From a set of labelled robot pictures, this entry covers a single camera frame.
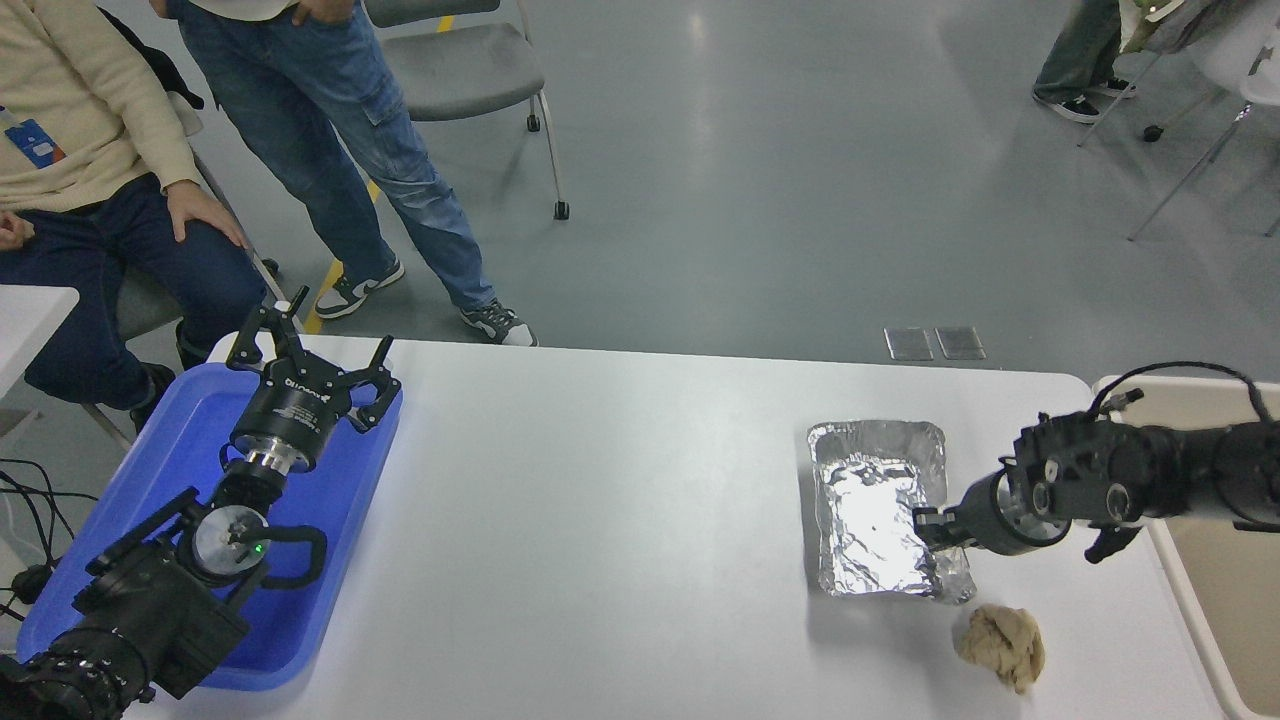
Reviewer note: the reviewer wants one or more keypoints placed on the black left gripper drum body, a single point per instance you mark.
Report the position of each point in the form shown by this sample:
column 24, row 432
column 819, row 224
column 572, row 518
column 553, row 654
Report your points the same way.
column 290, row 415

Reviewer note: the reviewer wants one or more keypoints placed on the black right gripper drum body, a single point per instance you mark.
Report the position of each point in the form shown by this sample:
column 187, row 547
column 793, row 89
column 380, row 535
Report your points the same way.
column 1000, row 515

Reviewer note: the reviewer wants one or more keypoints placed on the rectangular foil tray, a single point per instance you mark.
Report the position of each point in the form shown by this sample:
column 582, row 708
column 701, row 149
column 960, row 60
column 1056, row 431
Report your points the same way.
column 865, row 510

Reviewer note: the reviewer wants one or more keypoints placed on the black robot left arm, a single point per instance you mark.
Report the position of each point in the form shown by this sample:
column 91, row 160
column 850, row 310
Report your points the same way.
column 150, row 610

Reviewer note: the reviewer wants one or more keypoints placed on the metal floor outlet plate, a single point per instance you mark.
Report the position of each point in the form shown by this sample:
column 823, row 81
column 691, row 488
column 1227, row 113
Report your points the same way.
column 961, row 342
column 909, row 343

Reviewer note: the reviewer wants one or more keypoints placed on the seated person's left hand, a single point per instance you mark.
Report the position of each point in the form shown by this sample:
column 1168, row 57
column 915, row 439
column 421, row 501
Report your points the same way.
column 200, row 210

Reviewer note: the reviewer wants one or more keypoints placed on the seated person's right hand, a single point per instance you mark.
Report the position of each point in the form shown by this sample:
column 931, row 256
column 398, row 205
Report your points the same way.
column 12, row 232

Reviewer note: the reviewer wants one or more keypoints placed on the standing person's left hand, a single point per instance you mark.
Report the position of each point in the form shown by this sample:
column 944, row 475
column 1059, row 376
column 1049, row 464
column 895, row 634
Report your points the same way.
column 325, row 12

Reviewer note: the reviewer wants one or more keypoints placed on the crumpled tan paper ball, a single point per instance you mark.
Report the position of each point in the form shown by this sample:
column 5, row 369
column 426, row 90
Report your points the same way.
column 1000, row 645

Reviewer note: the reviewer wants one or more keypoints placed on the blue plastic tray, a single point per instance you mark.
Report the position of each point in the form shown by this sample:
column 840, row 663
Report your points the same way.
column 330, row 530

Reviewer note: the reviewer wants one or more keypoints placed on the seated person's chair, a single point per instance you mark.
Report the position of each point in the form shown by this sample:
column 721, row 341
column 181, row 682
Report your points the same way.
column 145, row 305

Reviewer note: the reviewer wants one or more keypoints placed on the standing person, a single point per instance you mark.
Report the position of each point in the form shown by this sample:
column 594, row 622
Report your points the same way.
column 320, row 130

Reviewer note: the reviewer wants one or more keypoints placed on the large pale bin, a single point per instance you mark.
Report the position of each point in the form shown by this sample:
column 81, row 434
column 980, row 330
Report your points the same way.
column 1220, row 620

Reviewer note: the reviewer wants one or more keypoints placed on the small white side table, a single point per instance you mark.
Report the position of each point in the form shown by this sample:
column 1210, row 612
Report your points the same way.
column 30, row 320

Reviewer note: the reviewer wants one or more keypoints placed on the black garment on chair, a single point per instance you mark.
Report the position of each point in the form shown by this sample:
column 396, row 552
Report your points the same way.
column 160, row 70

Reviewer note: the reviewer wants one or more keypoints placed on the grey padded chair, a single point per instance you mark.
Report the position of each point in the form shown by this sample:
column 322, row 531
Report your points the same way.
column 460, row 70

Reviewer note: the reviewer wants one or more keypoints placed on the seated person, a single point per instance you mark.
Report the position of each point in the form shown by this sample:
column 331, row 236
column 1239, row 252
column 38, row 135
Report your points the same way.
column 70, row 80

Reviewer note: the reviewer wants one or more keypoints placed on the distant person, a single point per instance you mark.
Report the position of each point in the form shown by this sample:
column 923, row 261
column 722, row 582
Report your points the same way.
column 1080, row 50

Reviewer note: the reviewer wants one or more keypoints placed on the draped pale jacket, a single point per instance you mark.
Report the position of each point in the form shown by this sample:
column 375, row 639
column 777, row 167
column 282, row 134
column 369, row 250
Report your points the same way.
column 1180, row 25

